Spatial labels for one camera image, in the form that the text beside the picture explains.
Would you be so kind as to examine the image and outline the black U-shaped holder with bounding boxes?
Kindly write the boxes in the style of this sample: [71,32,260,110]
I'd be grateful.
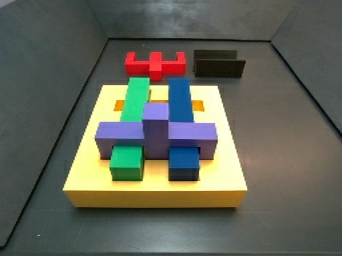
[194,50,246,78]

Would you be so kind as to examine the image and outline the green long block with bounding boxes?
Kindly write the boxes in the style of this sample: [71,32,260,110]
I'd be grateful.
[110,78,150,181]

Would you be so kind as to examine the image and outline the yellow base board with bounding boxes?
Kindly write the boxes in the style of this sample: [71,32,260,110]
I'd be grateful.
[63,85,248,208]

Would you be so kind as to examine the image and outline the red E-shaped block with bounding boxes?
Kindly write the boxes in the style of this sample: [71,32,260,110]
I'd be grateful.
[125,52,187,82]

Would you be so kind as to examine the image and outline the purple E-shaped block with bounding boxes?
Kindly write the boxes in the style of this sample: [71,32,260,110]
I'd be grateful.
[95,103,218,160]

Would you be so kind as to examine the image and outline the blue long block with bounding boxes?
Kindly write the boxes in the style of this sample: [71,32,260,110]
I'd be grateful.
[169,78,201,181]

